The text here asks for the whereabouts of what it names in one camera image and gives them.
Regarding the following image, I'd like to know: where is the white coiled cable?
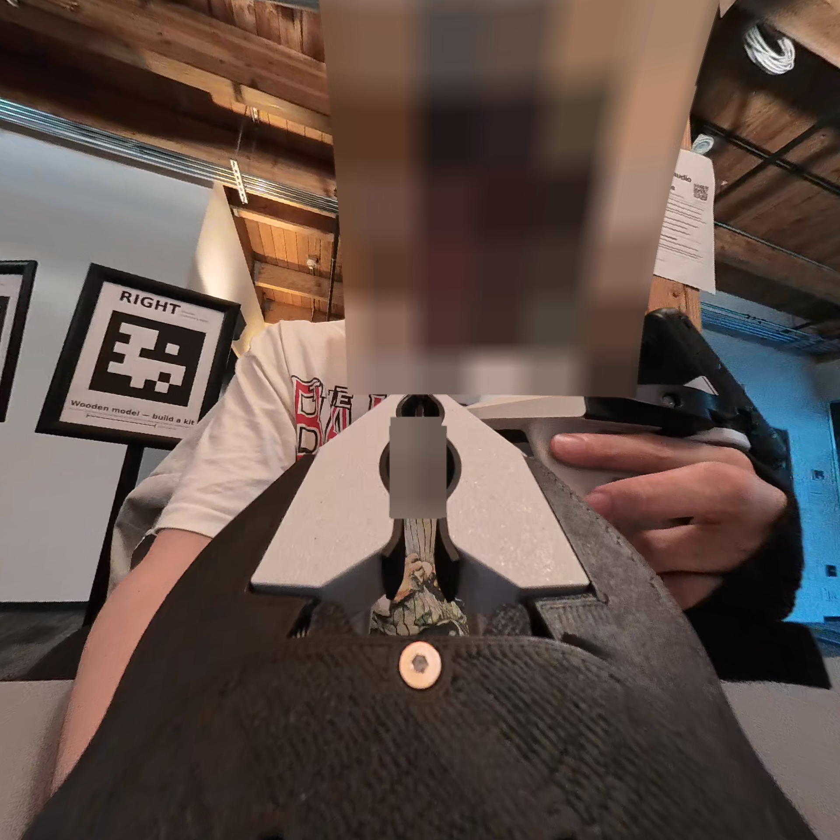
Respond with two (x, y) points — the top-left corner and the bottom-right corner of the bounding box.
(743, 20), (798, 75)

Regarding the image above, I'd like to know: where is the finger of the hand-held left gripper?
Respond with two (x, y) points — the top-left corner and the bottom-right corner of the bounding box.
(468, 395), (589, 435)

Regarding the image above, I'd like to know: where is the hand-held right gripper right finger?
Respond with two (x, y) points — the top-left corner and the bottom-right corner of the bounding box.
(432, 394), (591, 636)

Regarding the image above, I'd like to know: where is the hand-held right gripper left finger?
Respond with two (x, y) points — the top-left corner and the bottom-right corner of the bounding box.
(250, 394), (413, 636)

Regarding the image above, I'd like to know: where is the thick wooden beam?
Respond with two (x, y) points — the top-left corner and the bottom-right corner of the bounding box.
(645, 118), (704, 337)

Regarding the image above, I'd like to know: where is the person's right forearm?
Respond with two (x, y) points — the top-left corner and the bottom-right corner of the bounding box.
(49, 527), (219, 796)

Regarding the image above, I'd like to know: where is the grey desk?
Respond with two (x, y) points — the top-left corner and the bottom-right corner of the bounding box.
(0, 678), (840, 840)

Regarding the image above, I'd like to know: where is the silver cable tray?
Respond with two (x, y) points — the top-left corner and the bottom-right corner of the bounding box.
(701, 303), (840, 357)
(0, 97), (340, 215)

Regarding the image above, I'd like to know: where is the white printed paper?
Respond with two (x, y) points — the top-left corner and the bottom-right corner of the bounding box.
(651, 147), (718, 294)

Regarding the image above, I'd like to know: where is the black frame stand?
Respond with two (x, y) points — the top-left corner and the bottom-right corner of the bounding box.
(84, 446), (147, 626)

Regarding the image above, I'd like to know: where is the black picture frame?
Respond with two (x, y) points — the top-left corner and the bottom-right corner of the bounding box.
(35, 262), (245, 452)
(0, 260), (39, 422)

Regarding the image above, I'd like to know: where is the person's left hand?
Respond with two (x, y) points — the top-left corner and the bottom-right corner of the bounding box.
(550, 433), (790, 613)

